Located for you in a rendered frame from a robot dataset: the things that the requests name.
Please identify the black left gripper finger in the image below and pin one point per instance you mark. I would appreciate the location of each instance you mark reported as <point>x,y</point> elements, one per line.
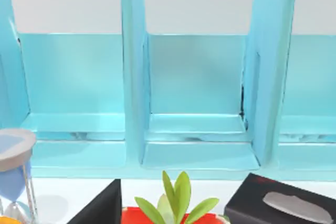
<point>105,205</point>

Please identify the green plant in red pot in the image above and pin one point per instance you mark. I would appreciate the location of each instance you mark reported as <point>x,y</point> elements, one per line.
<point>176,197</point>

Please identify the orange round object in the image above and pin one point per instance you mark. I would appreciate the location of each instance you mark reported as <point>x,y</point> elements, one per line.
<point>6,220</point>

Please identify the blue sand hourglass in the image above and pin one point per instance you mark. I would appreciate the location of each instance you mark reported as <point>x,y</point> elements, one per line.
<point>15,145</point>

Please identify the light blue rack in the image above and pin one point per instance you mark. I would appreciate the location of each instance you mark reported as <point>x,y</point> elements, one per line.
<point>78,77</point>

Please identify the black tissue box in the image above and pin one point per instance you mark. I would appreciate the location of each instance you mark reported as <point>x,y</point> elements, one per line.
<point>286,200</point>

